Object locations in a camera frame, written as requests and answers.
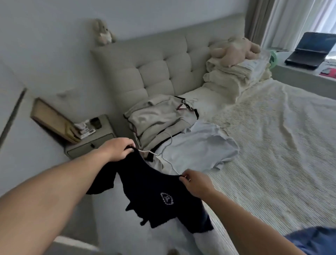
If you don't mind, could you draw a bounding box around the person's left forearm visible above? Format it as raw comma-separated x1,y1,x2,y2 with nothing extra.
0,147,113,255

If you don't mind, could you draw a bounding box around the beige curtain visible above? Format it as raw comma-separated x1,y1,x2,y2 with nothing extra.
244,0,275,48

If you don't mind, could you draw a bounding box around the navy Vacation logo t-shirt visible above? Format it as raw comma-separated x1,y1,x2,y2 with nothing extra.
86,147,215,234

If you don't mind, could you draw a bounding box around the white wardrobe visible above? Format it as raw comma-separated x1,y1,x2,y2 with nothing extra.
0,62,28,153

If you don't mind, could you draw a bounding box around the beige nightstand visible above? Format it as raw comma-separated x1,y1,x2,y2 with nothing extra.
64,114,117,159

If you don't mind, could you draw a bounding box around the person's right forearm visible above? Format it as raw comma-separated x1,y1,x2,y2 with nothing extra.
203,190,306,255

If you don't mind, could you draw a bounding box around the cream teddy bear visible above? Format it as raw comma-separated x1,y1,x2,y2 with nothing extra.
93,19,116,46

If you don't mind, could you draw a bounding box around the beige plush toy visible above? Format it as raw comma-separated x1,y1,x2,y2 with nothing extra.
209,36,262,66

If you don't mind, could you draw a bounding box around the white sheer curtain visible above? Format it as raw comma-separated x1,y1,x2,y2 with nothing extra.
262,0,336,50

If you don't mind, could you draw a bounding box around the grey sweater red stitching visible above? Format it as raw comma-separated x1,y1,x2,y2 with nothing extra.
124,94,199,150

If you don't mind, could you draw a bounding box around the stack of white bedding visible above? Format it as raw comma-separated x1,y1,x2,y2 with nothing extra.
202,51,272,102

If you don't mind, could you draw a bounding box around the grey tufted headboard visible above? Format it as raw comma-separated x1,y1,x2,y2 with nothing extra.
90,13,246,137

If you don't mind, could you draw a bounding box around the person's right hand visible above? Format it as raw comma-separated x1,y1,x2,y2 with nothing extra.
179,169,217,199

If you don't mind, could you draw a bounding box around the blue denim shirt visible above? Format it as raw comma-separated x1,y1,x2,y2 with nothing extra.
285,226,336,255

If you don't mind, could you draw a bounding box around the white zip polo shirt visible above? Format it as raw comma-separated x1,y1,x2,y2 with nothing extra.
146,122,240,175

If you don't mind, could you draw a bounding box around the bed with white bedspread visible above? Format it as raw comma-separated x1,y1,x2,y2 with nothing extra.
92,78,336,255

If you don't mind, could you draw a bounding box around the black laptop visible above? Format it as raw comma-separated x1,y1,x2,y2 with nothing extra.
285,32,336,70

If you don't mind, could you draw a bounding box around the white bay window ledge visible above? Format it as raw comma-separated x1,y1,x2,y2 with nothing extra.
273,50,336,100

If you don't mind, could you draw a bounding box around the person's left hand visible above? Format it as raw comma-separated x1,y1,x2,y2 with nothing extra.
98,137,136,163

